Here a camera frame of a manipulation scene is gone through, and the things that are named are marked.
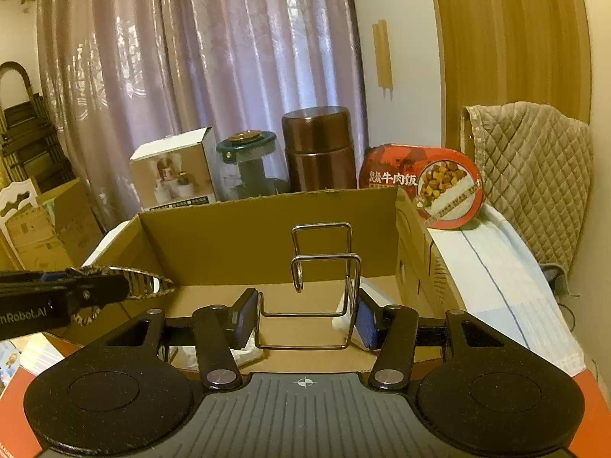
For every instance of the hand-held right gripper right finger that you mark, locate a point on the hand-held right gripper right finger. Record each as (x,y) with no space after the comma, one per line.
(367,322)

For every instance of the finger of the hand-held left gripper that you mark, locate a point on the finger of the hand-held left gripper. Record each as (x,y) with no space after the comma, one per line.
(100,291)
(28,280)

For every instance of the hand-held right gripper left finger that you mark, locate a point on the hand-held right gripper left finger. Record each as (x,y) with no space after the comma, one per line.
(246,317)

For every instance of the cardboard box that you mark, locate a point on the cardboard box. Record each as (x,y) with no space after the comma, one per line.
(286,229)

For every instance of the large printed cardboard carton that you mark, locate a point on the large printed cardboard carton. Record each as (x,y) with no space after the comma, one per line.
(67,229)

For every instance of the white scalloped board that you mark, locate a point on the white scalloped board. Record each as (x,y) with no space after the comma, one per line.
(16,200)

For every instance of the dark wooden rack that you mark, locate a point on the dark wooden rack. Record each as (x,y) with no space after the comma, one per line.
(28,143)

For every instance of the white product box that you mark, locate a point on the white product box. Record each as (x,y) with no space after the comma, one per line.
(172,171)

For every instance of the glass jar with green lid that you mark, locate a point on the glass jar with green lid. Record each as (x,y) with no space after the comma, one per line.
(248,167)

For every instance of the red instant meal bowl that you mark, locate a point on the red instant meal bowl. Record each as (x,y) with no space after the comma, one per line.
(429,176)

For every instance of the brown metal thermos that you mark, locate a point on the brown metal thermos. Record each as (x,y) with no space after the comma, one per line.
(317,152)

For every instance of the beige quilted chair cover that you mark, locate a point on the beige quilted chair cover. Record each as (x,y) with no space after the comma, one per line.
(530,176)

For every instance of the red printed mat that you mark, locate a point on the red printed mat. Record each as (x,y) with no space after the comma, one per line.
(593,410)

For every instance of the mauve curtain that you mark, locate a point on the mauve curtain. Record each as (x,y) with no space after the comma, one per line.
(215,57)

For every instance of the wooden door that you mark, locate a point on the wooden door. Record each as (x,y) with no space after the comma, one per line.
(501,33)

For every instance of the wooden wall hanging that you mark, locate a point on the wooden wall hanging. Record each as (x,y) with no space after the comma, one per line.
(383,57)

